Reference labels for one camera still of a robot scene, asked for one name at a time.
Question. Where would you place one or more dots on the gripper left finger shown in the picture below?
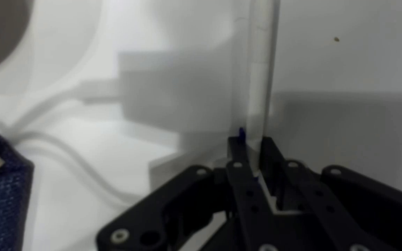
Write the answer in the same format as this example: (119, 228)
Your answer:
(246, 195)

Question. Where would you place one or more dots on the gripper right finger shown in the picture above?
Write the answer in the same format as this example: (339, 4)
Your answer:
(312, 195)

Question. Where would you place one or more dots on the white pen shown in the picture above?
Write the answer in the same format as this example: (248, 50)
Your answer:
(262, 69)

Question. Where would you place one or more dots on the white power adapter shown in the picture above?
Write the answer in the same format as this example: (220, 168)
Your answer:
(176, 90)

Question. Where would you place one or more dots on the blue fabric pouch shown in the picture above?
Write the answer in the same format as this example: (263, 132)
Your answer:
(2, 195)

